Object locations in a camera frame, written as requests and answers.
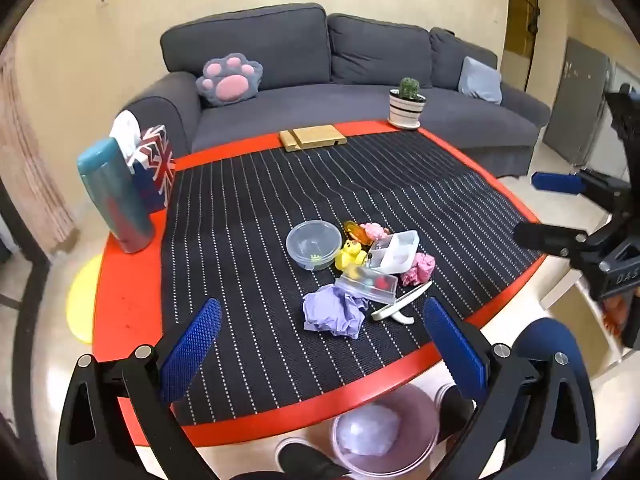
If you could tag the black shoe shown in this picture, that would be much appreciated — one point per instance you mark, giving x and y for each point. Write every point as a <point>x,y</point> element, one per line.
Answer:
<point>310,462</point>
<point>457,407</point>

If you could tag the white pot saucer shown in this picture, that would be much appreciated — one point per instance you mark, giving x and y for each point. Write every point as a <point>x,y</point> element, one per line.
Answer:
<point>402,125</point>

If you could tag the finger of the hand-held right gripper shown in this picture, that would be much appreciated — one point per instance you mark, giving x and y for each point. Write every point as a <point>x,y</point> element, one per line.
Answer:
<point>545,237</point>
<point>555,182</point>

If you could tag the teal thermos bottle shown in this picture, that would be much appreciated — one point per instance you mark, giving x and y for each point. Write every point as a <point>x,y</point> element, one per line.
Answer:
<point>117,200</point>

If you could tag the dark grey fabric sofa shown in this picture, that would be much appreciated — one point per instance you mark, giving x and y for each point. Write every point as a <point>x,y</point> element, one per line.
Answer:
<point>300,110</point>

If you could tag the yellow round stool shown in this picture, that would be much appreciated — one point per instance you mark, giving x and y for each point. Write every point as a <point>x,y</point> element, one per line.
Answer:
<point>82,305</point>

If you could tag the red printed box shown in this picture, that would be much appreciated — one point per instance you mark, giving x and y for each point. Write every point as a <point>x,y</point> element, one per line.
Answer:
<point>614,317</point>

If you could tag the grey pink paw cushion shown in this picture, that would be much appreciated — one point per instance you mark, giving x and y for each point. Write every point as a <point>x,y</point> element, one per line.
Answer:
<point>230,85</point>

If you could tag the brown wooden door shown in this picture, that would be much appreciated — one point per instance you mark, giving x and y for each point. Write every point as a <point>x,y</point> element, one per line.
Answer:
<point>520,20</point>

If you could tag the white divided plastic tray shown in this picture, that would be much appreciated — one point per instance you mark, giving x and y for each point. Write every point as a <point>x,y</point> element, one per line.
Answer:
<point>395,252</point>

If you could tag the cactus in striped pot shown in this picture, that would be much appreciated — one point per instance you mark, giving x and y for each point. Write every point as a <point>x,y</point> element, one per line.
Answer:
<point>406,105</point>

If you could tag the person's right leg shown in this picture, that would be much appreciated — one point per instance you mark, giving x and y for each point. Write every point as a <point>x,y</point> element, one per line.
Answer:
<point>545,335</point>

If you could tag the pink paper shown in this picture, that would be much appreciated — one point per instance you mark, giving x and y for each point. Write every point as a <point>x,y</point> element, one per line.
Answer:
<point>419,269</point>

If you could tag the flag print tissue box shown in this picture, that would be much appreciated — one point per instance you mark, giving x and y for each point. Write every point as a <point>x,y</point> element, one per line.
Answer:
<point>155,170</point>

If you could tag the purple paper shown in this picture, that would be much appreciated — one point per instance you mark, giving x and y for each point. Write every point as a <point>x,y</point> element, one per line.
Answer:
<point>330,312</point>

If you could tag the white shelf unit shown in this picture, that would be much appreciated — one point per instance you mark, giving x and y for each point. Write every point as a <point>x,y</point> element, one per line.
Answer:
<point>565,290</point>

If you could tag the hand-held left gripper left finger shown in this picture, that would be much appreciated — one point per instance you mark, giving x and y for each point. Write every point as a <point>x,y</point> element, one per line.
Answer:
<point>192,350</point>

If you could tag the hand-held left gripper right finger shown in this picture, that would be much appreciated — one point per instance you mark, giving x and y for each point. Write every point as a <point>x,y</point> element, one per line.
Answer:
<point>455,355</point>

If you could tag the white crumpled plastic wrap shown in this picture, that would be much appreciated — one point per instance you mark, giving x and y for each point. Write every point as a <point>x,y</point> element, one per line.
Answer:
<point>370,430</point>

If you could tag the white plastic clip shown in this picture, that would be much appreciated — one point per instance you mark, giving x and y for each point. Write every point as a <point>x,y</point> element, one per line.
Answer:
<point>400,305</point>

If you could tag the wooden phone stand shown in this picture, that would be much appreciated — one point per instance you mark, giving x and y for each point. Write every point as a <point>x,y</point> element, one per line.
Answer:
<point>312,137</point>

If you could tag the clear round plastic container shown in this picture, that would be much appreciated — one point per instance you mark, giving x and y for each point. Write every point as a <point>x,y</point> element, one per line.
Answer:
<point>310,237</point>

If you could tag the white tissue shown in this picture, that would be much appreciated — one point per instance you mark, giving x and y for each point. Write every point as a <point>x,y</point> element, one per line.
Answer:
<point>125,130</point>

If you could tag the beige patterned curtain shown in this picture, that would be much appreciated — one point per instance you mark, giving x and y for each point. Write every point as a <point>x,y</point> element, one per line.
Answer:
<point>30,160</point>

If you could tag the clear rectangular plastic box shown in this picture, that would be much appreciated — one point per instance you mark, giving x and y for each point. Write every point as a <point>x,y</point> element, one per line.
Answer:
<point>370,285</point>

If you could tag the pink plastic waste bin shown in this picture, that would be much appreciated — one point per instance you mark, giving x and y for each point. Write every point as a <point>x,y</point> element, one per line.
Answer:
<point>417,410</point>

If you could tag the black white striped table mat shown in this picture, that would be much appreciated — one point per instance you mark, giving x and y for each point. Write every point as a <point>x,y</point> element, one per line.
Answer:
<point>275,185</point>

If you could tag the grey refrigerator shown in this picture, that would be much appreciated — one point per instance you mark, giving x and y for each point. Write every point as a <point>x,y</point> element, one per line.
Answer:
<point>575,105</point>

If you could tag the yellow duck toy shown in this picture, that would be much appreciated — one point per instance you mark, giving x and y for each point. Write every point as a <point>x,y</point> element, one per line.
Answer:
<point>348,256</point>

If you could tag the light blue pillow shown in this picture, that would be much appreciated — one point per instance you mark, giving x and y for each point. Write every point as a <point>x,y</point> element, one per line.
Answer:
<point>480,80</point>

